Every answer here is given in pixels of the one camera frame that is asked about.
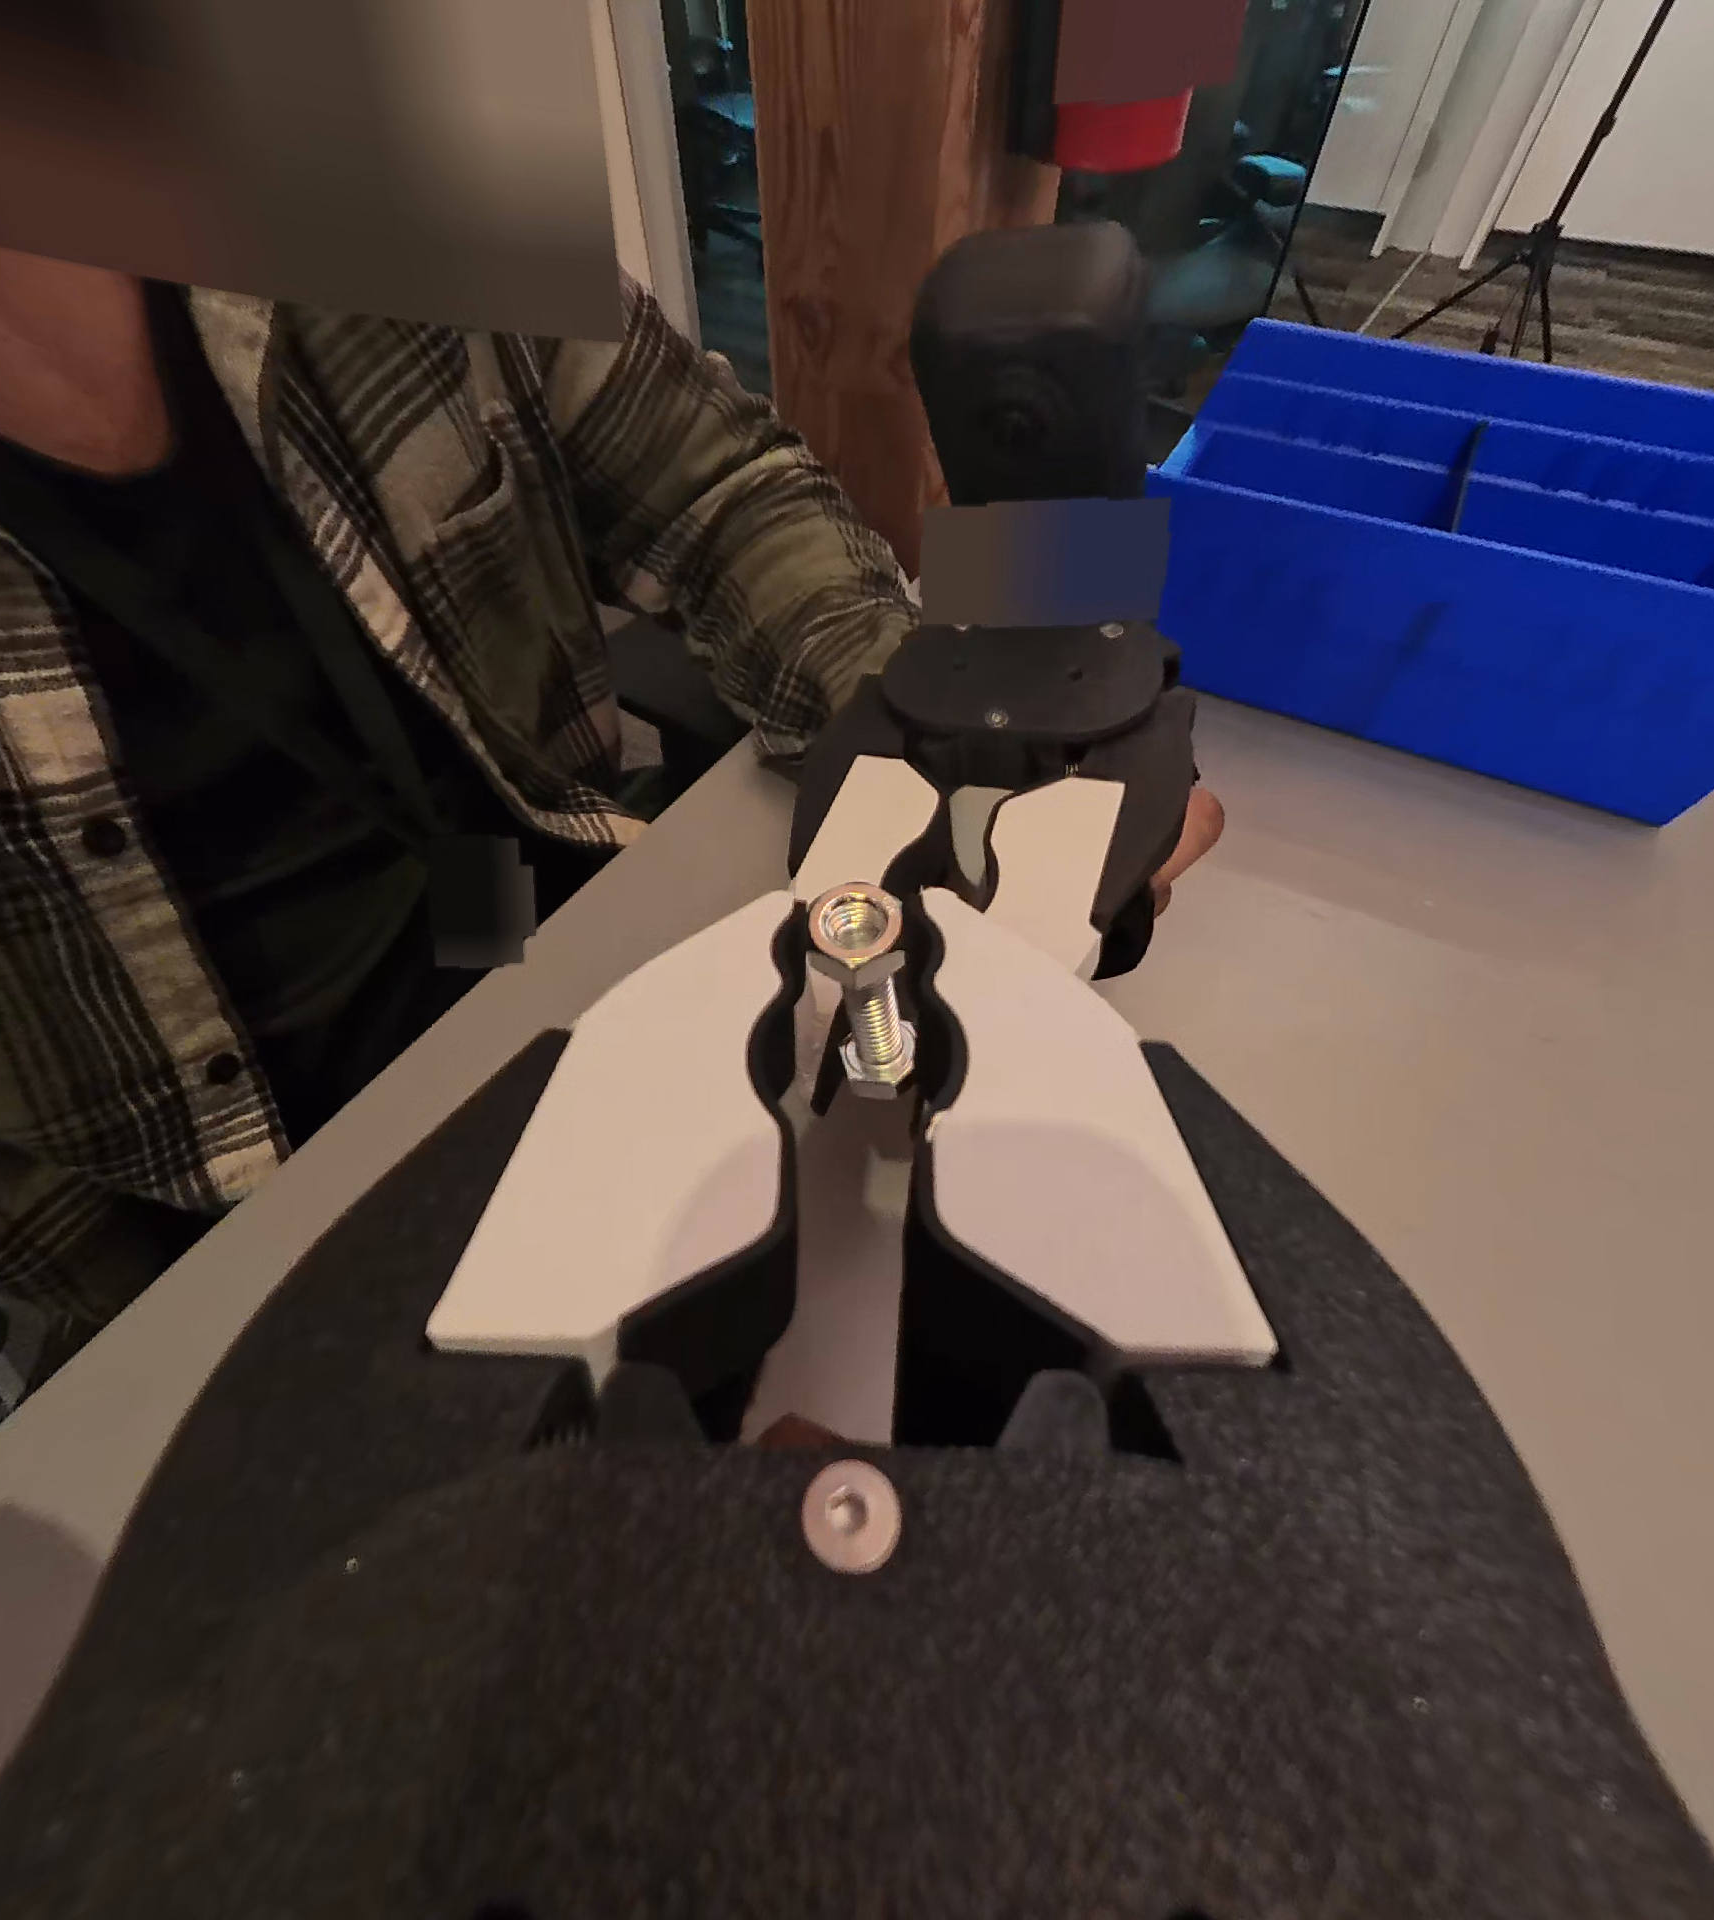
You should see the black tripod stand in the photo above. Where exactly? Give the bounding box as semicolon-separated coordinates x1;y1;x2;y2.
1383;0;1684;363

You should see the red cylindrical object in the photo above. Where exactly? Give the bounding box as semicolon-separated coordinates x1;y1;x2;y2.
1052;86;1197;175

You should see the silver hex nut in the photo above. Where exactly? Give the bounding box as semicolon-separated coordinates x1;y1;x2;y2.
800;883;923;1022

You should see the person's plaid shirt torso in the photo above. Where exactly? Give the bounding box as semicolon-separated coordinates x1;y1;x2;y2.
0;225;680;1518

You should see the silver hex bolt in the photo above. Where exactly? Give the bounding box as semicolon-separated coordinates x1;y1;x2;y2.
830;983;935;1111

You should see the wooden post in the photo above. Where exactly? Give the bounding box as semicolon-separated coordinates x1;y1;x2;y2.
745;0;1071;543

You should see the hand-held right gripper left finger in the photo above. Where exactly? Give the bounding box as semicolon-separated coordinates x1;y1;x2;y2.
426;884;813;1394

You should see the person's left forearm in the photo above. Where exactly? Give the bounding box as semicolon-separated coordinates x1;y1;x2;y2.
542;277;938;760

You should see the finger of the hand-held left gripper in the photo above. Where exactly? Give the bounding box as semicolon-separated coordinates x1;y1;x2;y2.
788;754;952;902
944;780;1132;984

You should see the blue divided plastic bin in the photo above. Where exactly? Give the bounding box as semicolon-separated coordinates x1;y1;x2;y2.
1147;314;1714;828

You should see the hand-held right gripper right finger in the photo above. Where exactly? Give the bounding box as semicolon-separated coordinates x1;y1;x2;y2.
909;897;1283;1375

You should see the black office chair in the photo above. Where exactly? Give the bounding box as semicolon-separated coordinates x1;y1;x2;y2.
1143;151;1317;408

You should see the person's left hand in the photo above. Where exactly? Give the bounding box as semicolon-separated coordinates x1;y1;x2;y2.
1147;785;1231;919

